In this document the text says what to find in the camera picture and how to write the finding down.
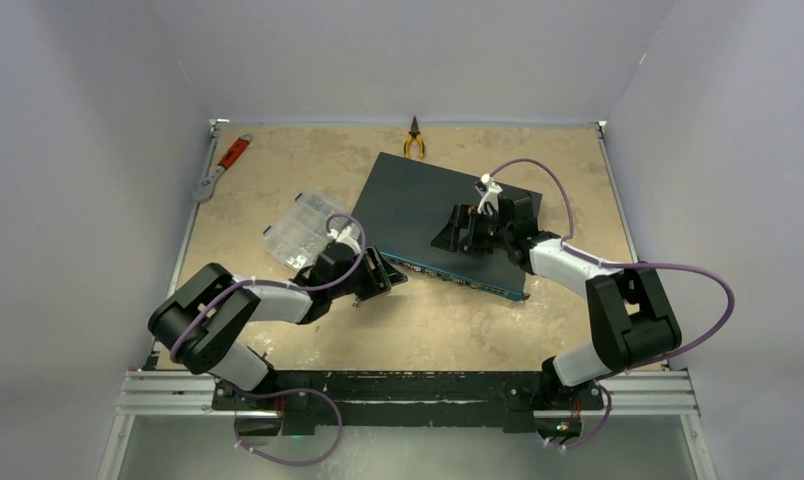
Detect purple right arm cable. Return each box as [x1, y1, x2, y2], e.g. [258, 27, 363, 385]
[489, 156, 737, 452]

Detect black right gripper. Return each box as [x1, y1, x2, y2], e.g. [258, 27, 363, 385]
[431, 203, 512, 255]

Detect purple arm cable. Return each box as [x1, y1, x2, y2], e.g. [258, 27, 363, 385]
[168, 213, 369, 468]
[489, 156, 737, 452]

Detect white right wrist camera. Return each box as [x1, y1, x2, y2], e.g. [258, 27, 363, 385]
[475, 173, 502, 217]

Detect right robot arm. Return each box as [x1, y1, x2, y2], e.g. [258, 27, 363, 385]
[431, 195, 682, 407]

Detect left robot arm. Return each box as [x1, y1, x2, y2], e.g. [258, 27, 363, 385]
[147, 241, 407, 409]

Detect yellow handled pliers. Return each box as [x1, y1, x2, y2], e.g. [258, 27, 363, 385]
[403, 116, 426, 159]

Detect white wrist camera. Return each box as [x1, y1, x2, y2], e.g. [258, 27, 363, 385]
[475, 173, 502, 217]
[327, 223, 362, 251]

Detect dark grey network switch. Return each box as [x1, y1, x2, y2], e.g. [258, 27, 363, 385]
[352, 152, 529, 301]

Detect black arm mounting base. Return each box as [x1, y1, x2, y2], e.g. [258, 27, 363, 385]
[212, 370, 605, 436]

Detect clear plastic organizer box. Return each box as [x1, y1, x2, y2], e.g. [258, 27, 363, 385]
[261, 189, 350, 271]

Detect red handled adjustable wrench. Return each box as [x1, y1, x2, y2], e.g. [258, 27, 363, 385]
[193, 133, 253, 203]

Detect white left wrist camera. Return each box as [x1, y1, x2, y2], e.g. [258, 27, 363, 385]
[327, 223, 362, 251]

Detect aluminium frame rail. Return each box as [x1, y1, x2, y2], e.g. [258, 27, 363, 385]
[116, 370, 699, 416]

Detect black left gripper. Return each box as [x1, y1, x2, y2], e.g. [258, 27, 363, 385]
[329, 243, 406, 299]

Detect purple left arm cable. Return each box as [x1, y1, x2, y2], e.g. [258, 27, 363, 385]
[168, 213, 369, 468]

